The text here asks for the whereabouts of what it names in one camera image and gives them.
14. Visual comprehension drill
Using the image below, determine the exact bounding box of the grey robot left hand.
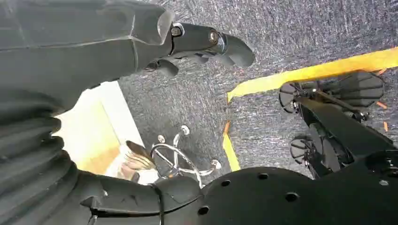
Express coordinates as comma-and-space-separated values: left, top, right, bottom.
0, 0, 256, 111

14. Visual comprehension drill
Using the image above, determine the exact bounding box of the pale wooden desk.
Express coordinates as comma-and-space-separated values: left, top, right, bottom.
52, 81, 160, 186

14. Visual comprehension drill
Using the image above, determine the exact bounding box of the ribbed grey left arm sleeve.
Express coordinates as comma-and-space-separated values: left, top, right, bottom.
0, 88, 94, 225

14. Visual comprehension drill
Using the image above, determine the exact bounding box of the person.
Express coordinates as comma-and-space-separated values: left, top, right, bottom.
118, 140, 158, 184

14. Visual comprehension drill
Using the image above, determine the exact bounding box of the chrome chair base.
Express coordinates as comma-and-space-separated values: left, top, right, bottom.
150, 125, 222, 189

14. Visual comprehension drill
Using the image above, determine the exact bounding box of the dark grey robot waist cover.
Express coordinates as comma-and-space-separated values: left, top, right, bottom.
80, 173, 202, 218

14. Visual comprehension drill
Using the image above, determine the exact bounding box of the short yellow floor tape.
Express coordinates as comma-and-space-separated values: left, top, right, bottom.
222, 121, 242, 173

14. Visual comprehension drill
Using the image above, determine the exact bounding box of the long yellow floor tape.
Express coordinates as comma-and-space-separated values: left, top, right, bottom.
227, 46, 398, 104

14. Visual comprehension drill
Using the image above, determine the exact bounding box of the black robot right leg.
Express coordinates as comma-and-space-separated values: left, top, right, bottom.
290, 122, 356, 181

